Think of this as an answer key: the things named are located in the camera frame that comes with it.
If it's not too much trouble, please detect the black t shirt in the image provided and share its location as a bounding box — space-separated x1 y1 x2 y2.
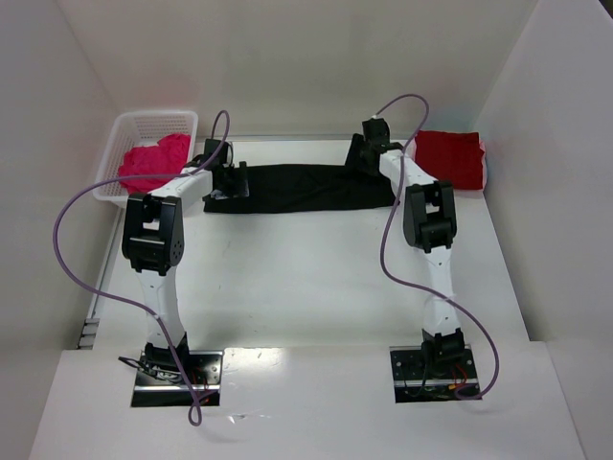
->
204 164 395 215

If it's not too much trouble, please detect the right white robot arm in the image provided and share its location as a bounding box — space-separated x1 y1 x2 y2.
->
346 117 465 377

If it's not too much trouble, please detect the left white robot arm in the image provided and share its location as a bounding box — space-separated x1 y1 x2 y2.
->
122 139 249 374

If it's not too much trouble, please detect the magenta t shirt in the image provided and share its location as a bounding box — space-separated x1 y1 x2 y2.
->
118 133 191 177

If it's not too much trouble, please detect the folded red t shirt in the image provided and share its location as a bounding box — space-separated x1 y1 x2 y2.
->
414 130 482 191

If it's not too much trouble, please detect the white plastic basket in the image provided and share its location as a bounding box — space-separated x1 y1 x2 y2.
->
93 110 198 207

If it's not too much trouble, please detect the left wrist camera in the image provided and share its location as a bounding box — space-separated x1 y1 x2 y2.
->
223 142 235 167

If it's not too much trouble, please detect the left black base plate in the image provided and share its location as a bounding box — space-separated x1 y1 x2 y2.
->
124 351 223 408

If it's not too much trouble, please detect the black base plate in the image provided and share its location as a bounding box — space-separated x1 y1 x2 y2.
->
390 346 481 403
124 351 223 408

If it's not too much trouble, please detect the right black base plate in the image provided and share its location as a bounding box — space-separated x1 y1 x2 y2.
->
390 346 481 403

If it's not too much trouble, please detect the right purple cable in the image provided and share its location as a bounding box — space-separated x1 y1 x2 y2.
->
371 94 503 401

